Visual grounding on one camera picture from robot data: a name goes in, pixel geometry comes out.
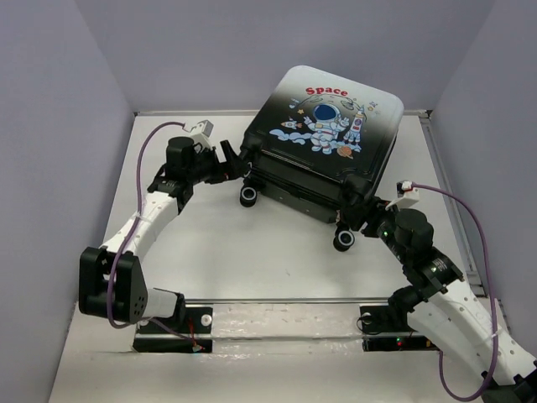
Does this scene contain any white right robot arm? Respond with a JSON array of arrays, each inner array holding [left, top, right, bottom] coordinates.
[[362, 204, 536, 402]]

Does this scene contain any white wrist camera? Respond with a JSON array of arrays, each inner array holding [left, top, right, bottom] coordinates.
[[385, 181, 420, 211], [183, 120, 214, 149]]

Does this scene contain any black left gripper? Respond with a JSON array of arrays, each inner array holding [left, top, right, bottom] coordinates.
[[186, 141, 250, 186]]

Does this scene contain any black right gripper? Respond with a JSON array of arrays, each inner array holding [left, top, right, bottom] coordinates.
[[343, 195, 409, 263]]

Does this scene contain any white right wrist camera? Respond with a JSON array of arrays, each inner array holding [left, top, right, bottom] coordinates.
[[385, 181, 420, 211]]

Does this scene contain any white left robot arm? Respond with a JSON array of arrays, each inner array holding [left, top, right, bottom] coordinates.
[[78, 135, 251, 332]]

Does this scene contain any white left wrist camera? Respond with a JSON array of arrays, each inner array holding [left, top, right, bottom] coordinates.
[[183, 120, 214, 149]]

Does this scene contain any black hard-shell suitcase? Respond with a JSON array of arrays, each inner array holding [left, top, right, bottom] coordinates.
[[239, 65, 404, 252]]

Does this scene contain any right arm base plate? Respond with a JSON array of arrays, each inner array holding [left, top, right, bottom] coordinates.
[[356, 305, 438, 353]]

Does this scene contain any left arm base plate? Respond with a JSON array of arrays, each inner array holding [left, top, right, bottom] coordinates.
[[132, 305, 213, 354]]

